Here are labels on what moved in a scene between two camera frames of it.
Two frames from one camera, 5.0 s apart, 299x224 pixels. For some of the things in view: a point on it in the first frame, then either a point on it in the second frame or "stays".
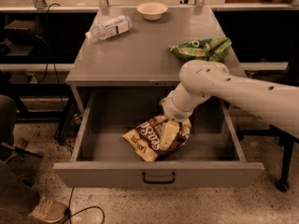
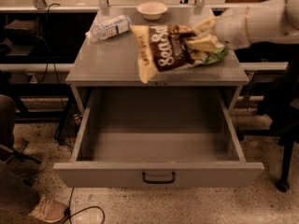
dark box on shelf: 21,32 stays
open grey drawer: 210,155 stays
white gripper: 172,110 → 232,27
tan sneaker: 48,210 stays
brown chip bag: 146,138 → 162,49
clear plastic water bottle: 110,27 stays
